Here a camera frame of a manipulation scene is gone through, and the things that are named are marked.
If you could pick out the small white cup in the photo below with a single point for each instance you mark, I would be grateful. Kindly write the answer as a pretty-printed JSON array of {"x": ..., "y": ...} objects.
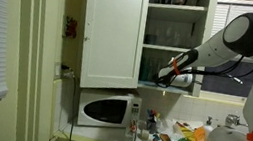
[{"x": 145, "y": 134}]

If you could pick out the dark mug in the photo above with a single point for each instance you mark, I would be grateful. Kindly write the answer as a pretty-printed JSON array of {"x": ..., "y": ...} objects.
[{"x": 150, "y": 39}]

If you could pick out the white microwave oven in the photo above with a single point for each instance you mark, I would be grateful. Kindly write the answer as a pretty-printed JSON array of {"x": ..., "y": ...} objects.
[{"x": 107, "y": 109}]

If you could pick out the white cabinet door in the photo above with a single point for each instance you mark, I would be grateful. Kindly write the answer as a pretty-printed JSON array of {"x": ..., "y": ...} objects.
[{"x": 112, "y": 28}]

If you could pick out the clear drinking glass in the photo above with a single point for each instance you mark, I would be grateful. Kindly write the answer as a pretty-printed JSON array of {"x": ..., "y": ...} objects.
[
  {"x": 176, "y": 38},
  {"x": 164, "y": 36}
]

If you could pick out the pen holder with pens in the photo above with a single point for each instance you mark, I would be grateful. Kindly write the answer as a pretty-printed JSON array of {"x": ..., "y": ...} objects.
[{"x": 151, "y": 124}]

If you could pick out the small bottle near microwave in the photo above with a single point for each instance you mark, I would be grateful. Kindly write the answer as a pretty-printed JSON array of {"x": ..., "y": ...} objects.
[{"x": 130, "y": 133}]

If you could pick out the yellow snack bag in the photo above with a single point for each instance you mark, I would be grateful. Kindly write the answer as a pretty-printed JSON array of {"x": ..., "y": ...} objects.
[{"x": 185, "y": 130}]

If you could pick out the white pump bottle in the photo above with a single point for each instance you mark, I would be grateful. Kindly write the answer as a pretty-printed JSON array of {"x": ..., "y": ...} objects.
[{"x": 208, "y": 126}]

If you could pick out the chrome faucet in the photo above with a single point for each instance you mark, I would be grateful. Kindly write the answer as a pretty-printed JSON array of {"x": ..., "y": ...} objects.
[{"x": 232, "y": 120}]

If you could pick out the wall outlet with plug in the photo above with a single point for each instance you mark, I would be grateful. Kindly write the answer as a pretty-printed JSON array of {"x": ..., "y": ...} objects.
[{"x": 65, "y": 71}]

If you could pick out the red wall decoration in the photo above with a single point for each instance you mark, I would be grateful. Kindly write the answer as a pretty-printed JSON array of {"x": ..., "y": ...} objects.
[{"x": 71, "y": 27}]

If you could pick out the white wall cabinet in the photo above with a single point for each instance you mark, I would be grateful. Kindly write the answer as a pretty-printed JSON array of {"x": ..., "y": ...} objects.
[{"x": 176, "y": 8}]

